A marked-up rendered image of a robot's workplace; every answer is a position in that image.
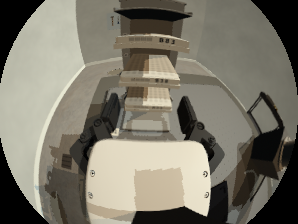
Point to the beige plate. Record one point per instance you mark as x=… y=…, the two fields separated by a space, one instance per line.
x=149 y=70
x=148 y=99
x=157 y=41

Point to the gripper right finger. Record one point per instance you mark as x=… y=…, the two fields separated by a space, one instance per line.
x=195 y=131

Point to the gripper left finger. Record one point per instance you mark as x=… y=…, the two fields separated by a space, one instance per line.
x=101 y=129

